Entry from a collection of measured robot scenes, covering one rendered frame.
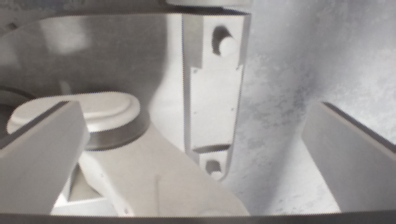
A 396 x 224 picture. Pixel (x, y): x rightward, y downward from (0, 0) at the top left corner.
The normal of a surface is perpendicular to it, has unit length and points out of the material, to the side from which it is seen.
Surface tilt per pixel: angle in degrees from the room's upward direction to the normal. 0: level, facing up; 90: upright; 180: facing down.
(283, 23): 0
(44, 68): 0
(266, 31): 0
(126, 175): 90
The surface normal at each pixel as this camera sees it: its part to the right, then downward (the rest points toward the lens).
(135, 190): 0.02, -0.85
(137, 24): 0.22, 0.51
